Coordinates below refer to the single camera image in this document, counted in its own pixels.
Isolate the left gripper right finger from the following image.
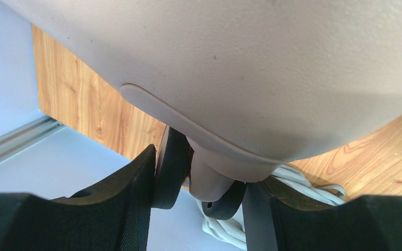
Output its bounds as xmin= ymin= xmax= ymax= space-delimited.
xmin=243 ymin=177 xmax=402 ymax=250

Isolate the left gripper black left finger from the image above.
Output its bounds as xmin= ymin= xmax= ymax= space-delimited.
xmin=0 ymin=145 xmax=155 ymax=250

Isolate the pink hard-shell suitcase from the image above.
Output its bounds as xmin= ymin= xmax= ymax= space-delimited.
xmin=6 ymin=1 xmax=402 ymax=202

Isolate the grey cloth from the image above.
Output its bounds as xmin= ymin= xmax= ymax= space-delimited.
xmin=195 ymin=164 xmax=347 ymax=251

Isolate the aluminium frame rail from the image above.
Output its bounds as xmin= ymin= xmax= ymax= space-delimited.
xmin=0 ymin=116 xmax=65 ymax=163

